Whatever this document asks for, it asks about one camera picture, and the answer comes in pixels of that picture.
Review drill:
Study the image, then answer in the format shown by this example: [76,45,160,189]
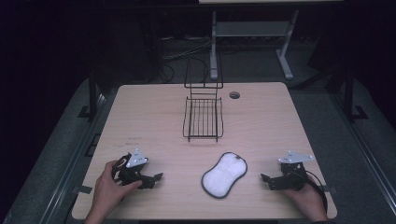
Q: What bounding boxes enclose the black upright post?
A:
[342,63,369,122]
[78,66,99,119]

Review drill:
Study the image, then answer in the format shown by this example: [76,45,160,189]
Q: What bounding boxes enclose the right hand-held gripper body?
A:
[276,150,316,191]

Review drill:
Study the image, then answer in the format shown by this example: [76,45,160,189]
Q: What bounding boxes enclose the person's left hand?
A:
[92,160,143,217]

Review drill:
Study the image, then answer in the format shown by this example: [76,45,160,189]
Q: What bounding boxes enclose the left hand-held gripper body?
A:
[112,147,149,187]

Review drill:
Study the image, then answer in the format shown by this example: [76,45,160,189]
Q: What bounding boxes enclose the person's right hand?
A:
[282,175,329,223]

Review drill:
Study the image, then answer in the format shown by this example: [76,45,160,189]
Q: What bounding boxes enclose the black wire rack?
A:
[182,51,225,144]

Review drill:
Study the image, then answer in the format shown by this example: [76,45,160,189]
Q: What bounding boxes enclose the floor cables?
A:
[155,35,216,83]

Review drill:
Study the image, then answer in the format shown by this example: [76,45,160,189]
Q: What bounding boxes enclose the grey metal stand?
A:
[209,8,300,81]

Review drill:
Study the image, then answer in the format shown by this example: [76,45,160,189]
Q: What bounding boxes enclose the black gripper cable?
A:
[290,169,329,214]

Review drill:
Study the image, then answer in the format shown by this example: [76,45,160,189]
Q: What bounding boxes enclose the white sponge with dark edge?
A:
[200,151,249,200]

